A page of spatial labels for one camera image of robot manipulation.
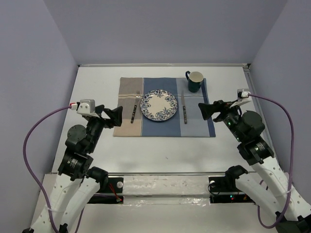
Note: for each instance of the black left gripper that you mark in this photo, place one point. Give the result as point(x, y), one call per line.
point(115, 114)

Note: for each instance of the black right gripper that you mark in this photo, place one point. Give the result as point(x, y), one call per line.
point(208, 109)

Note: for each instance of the blue beige checked cloth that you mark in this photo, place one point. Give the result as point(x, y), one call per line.
point(173, 127)

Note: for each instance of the silver knife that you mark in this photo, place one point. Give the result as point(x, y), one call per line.
point(184, 107)

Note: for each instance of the silver fork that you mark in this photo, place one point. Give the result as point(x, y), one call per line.
point(138, 97)

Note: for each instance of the dark green mug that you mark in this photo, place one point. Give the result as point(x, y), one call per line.
point(195, 80)

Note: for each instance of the blue white patterned plate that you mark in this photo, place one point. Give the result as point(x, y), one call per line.
point(158, 105)

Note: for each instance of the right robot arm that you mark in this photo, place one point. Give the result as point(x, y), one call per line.
point(278, 197)

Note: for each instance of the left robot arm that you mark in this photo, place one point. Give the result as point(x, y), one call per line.
point(76, 182)

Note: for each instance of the white taped front board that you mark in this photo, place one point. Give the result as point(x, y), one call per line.
point(165, 186)

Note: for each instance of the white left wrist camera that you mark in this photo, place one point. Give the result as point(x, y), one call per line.
point(85, 107)

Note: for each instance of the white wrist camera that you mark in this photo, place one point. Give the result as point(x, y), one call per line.
point(243, 97)
point(85, 107)

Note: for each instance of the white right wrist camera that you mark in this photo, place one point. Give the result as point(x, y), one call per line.
point(243, 97)

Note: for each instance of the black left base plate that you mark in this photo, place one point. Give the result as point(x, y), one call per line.
point(110, 194)

